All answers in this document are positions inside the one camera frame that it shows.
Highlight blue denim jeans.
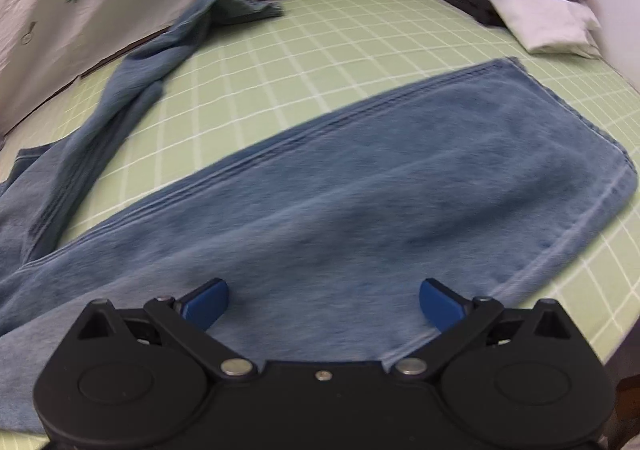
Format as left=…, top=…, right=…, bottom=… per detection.
left=1, top=0, right=638, bottom=433

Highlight white folded garment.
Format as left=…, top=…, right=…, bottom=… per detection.
left=489, top=0, right=601, bottom=58

